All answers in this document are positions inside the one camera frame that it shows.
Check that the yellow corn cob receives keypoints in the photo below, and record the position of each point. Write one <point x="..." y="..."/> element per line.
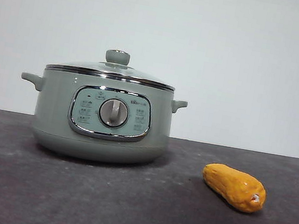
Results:
<point x="231" y="187"/>

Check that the green electric cooking pot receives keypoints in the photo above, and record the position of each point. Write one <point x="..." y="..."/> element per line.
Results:
<point x="52" y="107"/>

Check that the glass lid with green knob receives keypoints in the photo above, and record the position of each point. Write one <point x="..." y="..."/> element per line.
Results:
<point x="117" y="56"/>

